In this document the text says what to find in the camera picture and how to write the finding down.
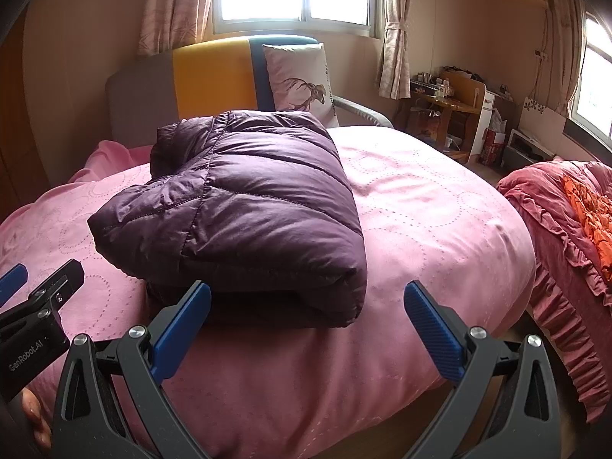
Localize red ruffled blanket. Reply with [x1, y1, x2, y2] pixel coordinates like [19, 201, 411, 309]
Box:
[496, 157, 612, 424]

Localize grey padded bed rail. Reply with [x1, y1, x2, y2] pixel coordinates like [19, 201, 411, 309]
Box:
[332, 96, 395, 129]

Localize deer print pillow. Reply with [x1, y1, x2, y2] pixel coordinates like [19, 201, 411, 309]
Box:
[262, 42, 339, 129]

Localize wooden desk with shelf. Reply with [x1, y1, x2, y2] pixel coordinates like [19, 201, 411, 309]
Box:
[409, 71, 487, 163]

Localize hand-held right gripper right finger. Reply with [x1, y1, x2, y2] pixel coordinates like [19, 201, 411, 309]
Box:
[404, 281, 560, 459]

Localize person's left hand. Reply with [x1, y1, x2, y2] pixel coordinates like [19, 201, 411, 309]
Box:
[21, 387, 53, 452]

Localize orange quilted cloth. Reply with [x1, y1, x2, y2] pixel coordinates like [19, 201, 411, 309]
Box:
[562, 174, 612, 271]

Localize orange plastic bag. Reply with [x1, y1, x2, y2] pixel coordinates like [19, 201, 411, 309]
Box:
[415, 109, 441, 146]

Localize purple puffer jacket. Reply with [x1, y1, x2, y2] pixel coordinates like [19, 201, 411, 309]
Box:
[87, 109, 368, 330]

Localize grey storage box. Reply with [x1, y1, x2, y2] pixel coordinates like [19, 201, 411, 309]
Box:
[502, 129, 558, 173]

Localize grey yellow blue headboard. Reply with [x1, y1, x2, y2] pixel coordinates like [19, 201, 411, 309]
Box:
[105, 35, 320, 142]

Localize pink side window curtain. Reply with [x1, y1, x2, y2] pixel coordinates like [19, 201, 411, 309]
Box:
[545, 0, 586, 118]

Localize red paper bag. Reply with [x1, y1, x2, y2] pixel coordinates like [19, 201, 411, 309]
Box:
[480, 128, 506, 168]

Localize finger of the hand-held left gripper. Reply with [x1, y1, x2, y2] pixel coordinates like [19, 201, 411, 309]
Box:
[0, 263, 28, 308]
[0, 258, 86, 333]

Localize wooden wardrobe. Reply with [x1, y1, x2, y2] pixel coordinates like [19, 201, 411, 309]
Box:
[0, 10, 49, 223]

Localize small side window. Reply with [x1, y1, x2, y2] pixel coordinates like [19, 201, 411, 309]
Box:
[571, 10, 612, 142]

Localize flower print cardboard board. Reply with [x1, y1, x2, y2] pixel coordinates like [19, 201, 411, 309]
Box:
[519, 98, 565, 130]

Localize white cabinet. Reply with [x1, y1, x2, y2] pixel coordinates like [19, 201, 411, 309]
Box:
[471, 90, 516, 166]

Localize pink tied curtain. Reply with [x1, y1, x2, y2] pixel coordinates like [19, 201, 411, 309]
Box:
[378, 0, 413, 100]

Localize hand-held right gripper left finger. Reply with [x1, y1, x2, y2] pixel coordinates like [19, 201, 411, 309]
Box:
[52, 280, 212, 459]

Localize bed with pink cover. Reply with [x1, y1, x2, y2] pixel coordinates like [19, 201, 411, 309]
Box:
[0, 125, 536, 459]

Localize pink star print curtain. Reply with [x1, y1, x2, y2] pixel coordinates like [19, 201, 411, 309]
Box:
[138, 0, 218, 55]

